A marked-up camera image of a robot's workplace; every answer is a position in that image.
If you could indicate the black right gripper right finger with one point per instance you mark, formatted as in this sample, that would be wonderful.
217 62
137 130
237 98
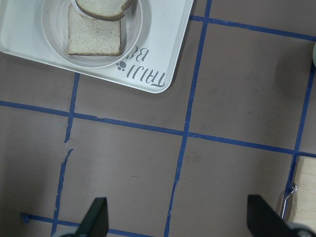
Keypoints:
262 221

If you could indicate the cream round plate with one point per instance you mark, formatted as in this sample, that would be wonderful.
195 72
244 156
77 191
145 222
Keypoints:
55 26

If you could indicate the cream bear tray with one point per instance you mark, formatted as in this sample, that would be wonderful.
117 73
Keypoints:
149 66

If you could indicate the wooden cutting board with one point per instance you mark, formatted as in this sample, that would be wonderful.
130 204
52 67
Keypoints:
299 205

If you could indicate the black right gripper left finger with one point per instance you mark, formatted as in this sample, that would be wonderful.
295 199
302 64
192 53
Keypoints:
96 220

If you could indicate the brown crust bread slice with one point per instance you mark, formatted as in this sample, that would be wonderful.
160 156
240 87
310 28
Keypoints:
107 10

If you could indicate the bread slice on plate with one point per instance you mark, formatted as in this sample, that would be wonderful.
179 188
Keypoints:
92 37

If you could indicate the green ceramic bowl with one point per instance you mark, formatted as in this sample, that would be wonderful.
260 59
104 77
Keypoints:
314 55

